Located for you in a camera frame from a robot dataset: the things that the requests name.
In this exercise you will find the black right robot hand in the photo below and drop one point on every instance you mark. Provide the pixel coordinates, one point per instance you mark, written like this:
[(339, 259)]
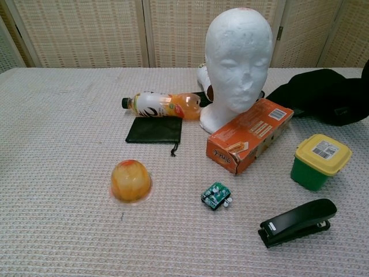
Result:
[(366, 69)]

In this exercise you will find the black baseball cap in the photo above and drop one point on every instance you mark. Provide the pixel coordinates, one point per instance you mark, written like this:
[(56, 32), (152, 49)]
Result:
[(323, 95)]

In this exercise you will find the white foam mannequin head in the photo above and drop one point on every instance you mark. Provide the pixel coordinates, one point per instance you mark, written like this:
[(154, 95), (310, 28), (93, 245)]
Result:
[(236, 57)]

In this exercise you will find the brass screen hinge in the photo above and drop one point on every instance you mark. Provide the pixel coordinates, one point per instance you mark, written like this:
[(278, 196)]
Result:
[(279, 32)]

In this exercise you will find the green container with yellow lid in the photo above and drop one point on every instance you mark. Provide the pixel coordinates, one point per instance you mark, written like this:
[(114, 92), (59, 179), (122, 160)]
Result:
[(320, 155)]

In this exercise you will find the orange cardboard box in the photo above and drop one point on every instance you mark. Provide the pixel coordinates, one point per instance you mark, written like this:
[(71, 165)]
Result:
[(236, 144)]

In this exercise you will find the black stapler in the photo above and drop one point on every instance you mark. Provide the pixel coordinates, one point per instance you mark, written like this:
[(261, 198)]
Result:
[(299, 222)]

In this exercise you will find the small green circuit module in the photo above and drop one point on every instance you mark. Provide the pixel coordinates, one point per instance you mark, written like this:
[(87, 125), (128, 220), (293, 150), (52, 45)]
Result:
[(214, 196)]

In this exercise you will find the orange juice plastic bottle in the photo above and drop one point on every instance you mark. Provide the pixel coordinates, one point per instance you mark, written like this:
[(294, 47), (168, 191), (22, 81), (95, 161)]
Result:
[(161, 105)]

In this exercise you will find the orange fruit jelly cup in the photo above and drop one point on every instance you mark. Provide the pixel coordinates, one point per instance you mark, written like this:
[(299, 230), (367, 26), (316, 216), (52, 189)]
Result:
[(131, 181)]

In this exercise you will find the beige woven folding screen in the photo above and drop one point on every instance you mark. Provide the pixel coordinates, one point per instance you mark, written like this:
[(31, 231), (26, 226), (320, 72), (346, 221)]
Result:
[(86, 31)]

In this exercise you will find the white woven tablecloth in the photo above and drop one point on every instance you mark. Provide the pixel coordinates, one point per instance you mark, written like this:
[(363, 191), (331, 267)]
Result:
[(72, 231)]

